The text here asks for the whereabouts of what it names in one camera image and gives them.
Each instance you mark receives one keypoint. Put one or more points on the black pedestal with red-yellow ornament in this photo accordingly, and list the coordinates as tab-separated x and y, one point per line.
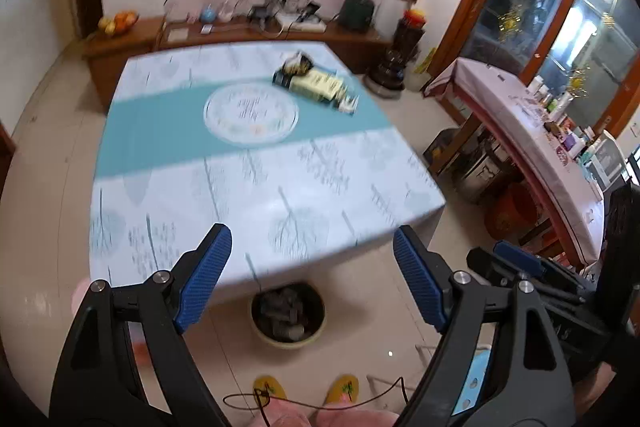
408	33

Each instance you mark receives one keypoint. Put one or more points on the yellow slipper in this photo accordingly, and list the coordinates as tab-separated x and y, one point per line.
344	391
267	389

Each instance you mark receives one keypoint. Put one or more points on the leaf-print teal tablecloth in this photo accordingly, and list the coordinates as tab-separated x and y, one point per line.
336	187

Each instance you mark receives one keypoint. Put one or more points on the white power strip with cables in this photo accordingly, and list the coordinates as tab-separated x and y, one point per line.
289	15

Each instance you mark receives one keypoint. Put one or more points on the yellow rimmed trash bin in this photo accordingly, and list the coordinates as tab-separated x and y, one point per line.
288	317

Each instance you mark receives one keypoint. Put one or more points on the left yellow slipper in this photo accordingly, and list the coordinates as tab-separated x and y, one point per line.
267	389

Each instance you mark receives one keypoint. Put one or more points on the right yellow slipper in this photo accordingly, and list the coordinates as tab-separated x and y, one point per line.
344	391

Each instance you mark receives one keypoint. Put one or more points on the wooden TV cabinet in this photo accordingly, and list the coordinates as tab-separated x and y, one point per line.
107	56

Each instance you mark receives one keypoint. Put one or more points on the dark green snack packet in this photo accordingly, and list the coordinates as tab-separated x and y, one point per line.
346	104

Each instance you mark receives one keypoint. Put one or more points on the bowl of oranges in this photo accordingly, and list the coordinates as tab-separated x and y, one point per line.
119	24

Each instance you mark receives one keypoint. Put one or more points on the yellow-green flat box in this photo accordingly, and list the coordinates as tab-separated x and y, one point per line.
320	87

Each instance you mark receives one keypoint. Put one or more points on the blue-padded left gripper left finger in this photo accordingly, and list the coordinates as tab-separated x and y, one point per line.
197	273

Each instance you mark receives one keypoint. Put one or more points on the round white table mat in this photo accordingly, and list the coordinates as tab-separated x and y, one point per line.
253	113

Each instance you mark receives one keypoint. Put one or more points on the black and white snack bag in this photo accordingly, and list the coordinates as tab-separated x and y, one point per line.
297	65

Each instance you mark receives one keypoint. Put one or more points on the pink-covered side table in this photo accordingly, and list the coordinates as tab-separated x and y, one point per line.
501	102

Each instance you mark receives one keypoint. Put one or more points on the dark green speaker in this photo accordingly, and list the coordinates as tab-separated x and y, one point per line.
356	15

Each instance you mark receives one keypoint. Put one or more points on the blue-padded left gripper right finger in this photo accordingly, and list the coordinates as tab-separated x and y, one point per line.
427	276

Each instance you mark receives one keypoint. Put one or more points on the blue round ornament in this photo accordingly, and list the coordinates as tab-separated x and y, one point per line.
208	15

